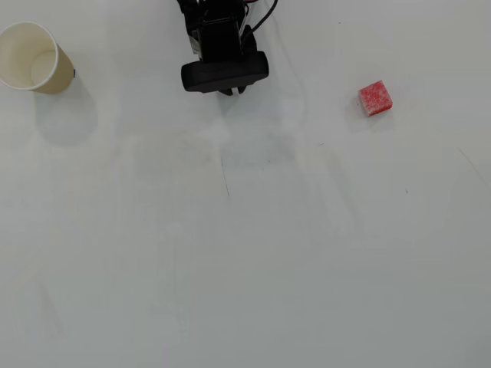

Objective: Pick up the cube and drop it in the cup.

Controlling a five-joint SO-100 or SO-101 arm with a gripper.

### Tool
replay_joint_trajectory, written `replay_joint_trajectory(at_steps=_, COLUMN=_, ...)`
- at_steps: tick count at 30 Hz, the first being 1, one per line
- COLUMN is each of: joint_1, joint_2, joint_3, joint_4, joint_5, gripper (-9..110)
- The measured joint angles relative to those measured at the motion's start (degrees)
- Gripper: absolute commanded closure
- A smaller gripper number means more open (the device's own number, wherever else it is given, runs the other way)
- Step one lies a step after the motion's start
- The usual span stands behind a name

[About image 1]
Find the red foam cube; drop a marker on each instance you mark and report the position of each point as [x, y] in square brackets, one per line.
[375, 97]

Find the black webcam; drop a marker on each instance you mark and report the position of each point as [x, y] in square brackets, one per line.
[224, 74]

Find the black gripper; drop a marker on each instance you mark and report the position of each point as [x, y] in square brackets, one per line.
[231, 92]

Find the beige paper cup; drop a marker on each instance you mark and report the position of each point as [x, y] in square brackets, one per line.
[23, 57]

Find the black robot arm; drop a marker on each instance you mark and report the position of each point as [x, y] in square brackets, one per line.
[192, 9]

